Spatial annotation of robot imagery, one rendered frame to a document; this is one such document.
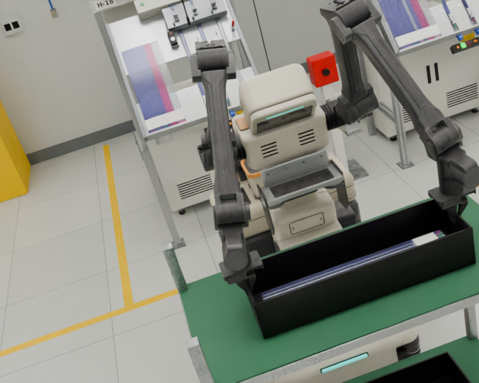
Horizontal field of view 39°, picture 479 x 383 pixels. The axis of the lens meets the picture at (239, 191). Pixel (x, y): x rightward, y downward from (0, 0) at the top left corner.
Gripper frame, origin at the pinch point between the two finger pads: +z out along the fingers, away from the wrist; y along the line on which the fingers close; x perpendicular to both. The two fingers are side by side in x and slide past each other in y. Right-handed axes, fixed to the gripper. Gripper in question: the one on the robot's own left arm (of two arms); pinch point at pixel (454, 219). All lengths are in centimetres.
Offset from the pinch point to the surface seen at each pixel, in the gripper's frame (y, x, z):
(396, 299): -22.5, -10.5, 9.1
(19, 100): -163, 392, 55
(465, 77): 126, 229, 80
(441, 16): 104, 207, 27
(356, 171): 39, 210, 107
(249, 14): 32, 394, 47
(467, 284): -5.4, -14.3, 9.2
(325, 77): 32, 210, 41
